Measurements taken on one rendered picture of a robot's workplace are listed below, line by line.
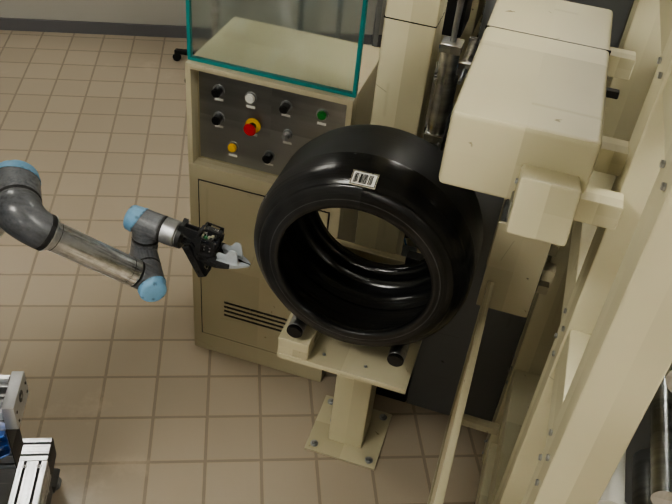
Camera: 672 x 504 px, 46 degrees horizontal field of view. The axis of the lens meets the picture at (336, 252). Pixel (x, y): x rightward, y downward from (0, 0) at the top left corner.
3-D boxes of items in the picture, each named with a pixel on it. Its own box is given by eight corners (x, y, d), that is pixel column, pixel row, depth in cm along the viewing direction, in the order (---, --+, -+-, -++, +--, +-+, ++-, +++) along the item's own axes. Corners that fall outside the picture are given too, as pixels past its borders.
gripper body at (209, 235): (215, 244, 211) (174, 229, 212) (212, 267, 217) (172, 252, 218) (227, 228, 217) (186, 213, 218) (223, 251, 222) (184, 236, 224)
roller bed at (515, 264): (486, 263, 243) (508, 182, 224) (534, 275, 240) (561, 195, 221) (475, 304, 228) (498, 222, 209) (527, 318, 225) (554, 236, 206)
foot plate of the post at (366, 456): (326, 396, 313) (326, 392, 312) (391, 415, 308) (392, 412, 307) (304, 449, 293) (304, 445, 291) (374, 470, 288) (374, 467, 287)
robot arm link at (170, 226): (157, 247, 218) (170, 230, 224) (172, 253, 218) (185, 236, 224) (159, 227, 213) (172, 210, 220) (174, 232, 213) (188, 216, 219)
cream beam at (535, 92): (485, 48, 188) (499, -15, 178) (594, 71, 184) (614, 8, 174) (433, 183, 142) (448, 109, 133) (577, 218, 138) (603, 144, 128)
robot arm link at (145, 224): (133, 222, 226) (136, 197, 221) (169, 235, 225) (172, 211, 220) (120, 236, 219) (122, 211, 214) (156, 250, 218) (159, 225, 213)
